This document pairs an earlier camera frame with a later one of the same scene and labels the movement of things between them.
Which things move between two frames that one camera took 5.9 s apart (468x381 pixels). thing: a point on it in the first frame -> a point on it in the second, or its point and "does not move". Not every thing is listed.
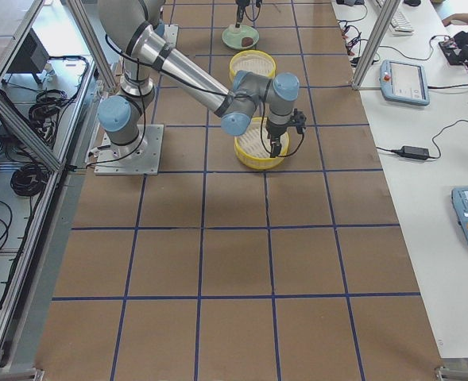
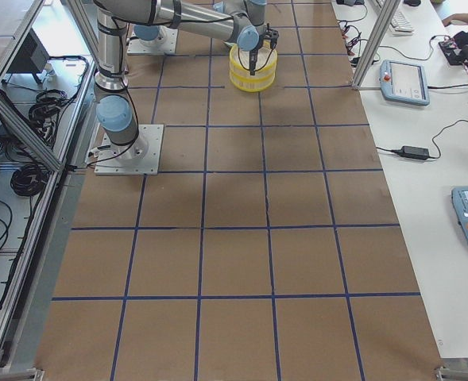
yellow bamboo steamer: (253, 148) -> (265, 63)
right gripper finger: (276, 149) -> (253, 54)
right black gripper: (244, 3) -> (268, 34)
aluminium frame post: (375, 44) does not move
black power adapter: (414, 152) does not move
